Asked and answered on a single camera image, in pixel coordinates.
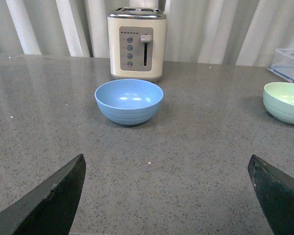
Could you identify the green bowl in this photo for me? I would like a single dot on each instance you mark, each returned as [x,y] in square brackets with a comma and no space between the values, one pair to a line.
[278,99]

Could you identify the blue bowl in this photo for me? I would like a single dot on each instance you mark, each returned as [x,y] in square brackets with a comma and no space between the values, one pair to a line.
[129,101]

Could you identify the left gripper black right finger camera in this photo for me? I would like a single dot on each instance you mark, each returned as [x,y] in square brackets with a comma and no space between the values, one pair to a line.
[274,190]

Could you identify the cream two-slot toaster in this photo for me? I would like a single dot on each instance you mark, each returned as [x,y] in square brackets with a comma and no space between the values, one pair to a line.
[136,42]

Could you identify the clear plastic food container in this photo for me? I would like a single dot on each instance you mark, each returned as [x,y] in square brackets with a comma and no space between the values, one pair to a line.
[283,63]

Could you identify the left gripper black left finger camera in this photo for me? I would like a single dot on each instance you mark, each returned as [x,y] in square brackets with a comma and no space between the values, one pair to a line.
[50,208]

